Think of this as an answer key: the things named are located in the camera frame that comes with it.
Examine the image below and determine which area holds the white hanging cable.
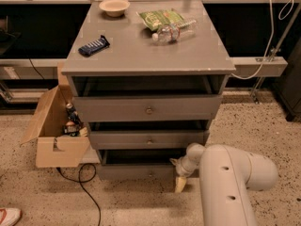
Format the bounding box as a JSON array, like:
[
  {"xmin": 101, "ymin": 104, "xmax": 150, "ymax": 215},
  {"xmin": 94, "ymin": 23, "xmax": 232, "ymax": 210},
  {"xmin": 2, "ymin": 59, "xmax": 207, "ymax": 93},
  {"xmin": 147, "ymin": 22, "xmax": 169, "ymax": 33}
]
[{"xmin": 230, "ymin": 0, "xmax": 295, "ymax": 81}]

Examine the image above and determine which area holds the green chip bag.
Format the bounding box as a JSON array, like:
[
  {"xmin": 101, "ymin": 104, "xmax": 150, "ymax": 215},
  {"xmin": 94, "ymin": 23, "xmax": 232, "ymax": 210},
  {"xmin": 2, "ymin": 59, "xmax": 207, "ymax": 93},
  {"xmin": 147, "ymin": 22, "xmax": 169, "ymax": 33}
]
[{"xmin": 138, "ymin": 9, "xmax": 183, "ymax": 31}]

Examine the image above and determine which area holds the dark bottle in box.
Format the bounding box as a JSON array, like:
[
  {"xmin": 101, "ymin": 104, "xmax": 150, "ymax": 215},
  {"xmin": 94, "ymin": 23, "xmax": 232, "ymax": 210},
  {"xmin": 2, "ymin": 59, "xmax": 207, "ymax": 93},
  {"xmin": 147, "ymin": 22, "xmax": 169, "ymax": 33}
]
[{"xmin": 66, "ymin": 103, "xmax": 83, "ymax": 126}]

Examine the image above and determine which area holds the grey middle drawer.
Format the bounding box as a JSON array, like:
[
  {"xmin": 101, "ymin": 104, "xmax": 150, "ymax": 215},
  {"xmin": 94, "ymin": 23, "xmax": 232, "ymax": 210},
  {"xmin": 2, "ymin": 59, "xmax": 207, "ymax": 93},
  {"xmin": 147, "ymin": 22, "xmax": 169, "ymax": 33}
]
[{"xmin": 89, "ymin": 130, "xmax": 209, "ymax": 150}]

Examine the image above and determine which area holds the grey drawer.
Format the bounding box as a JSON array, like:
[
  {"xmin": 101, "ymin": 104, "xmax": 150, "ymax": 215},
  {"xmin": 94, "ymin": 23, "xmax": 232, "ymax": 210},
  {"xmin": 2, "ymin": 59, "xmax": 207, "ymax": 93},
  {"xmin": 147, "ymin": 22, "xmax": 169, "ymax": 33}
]
[
  {"xmin": 73, "ymin": 96, "xmax": 222, "ymax": 122},
  {"xmin": 98, "ymin": 148, "xmax": 186, "ymax": 180},
  {"xmin": 89, "ymin": 130, "xmax": 209, "ymax": 150}
]

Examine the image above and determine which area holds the white red shoe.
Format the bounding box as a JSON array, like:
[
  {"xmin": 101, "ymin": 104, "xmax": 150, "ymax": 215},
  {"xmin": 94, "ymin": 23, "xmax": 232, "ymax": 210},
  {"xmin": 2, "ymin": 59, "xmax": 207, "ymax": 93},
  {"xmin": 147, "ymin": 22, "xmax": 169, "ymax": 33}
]
[{"xmin": 0, "ymin": 208, "xmax": 22, "ymax": 226}]

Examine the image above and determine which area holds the cardboard box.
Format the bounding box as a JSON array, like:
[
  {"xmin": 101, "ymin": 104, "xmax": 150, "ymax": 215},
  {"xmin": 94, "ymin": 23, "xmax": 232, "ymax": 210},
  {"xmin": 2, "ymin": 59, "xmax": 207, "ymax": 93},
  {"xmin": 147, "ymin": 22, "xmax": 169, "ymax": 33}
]
[{"xmin": 20, "ymin": 62, "xmax": 91, "ymax": 169}]

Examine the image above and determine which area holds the grey bottom drawer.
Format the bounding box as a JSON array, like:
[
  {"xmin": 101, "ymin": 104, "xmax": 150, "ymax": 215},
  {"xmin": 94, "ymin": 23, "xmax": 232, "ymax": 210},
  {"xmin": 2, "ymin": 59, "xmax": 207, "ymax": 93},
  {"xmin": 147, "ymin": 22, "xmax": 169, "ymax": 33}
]
[{"xmin": 98, "ymin": 148, "xmax": 186, "ymax": 180}]

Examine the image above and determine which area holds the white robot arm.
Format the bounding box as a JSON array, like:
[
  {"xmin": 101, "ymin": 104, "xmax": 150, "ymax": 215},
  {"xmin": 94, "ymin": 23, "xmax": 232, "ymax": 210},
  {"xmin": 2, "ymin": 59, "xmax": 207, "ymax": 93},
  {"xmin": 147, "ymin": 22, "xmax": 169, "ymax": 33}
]
[{"xmin": 170, "ymin": 143, "xmax": 278, "ymax": 226}]

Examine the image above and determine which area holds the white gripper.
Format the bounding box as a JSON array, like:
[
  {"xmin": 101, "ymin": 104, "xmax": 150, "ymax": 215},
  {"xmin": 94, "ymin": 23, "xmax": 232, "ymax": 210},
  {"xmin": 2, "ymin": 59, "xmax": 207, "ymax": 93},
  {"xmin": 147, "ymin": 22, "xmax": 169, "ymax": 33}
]
[{"xmin": 169, "ymin": 155, "xmax": 198, "ymax": 193}]

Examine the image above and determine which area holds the grey drawer cabinet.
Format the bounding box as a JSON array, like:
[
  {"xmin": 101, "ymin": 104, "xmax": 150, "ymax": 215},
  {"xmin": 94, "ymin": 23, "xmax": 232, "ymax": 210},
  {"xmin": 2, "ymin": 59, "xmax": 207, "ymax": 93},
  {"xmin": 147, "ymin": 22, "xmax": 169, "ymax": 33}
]
[{"xmin": 61, "ymin": 0, "xmax": 237, "ymax": 165}]

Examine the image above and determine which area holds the beige bowl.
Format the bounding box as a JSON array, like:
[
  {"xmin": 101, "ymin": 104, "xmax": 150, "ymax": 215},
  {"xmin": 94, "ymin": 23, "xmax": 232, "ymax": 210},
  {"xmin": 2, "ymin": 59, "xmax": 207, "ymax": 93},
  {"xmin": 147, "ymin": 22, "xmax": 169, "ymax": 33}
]
[{"xmin": 99, "ymin": 0, "xmax": 130, "ymax": 18}]

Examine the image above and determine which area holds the dark cabinet at right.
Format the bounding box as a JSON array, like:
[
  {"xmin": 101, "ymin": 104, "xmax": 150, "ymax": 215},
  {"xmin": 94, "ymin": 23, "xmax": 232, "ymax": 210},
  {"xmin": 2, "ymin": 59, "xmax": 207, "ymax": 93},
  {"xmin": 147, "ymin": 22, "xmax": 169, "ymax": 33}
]
[{"xmin": 274, "ymin": 39, "xmax": 301, "ymax": 121}]

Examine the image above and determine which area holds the grey top drawer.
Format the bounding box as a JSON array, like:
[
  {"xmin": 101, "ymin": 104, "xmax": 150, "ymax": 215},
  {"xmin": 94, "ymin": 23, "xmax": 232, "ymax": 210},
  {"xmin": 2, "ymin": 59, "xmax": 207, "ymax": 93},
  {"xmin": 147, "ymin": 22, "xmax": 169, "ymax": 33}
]
[{"xmin": 73, "ymin": 96, "xmax": 222, "ymax": 122}]

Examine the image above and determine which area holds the clear plastic water bottle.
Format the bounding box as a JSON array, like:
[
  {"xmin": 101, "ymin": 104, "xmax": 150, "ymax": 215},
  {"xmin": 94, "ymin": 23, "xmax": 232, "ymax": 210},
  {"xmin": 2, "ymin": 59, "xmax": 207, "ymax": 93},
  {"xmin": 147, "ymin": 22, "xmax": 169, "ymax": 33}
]
[{"xmin": 152, "ymin": 19, "xmax": 198, "ymax": 44}]

